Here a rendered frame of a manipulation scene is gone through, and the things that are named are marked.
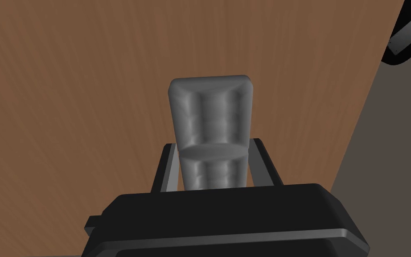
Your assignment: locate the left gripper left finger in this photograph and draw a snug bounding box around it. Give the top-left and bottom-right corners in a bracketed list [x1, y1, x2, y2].
[151, 143, 185, 194]

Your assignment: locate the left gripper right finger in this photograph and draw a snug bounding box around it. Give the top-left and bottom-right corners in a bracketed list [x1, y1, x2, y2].
[248, 138, 284, 188]

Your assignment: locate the grey bar handle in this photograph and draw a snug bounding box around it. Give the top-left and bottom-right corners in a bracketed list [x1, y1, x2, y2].
[168, 75, 254, 192]

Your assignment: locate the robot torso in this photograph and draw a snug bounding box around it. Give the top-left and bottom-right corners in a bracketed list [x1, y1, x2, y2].
[380, 0, 411, 66]

